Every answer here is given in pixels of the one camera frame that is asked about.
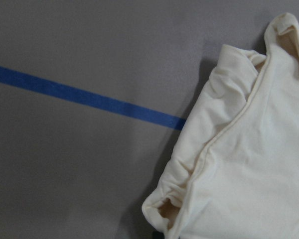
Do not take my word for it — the cream long-sleeve graphic shirt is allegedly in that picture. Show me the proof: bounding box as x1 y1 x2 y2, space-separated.
142 13 299 239

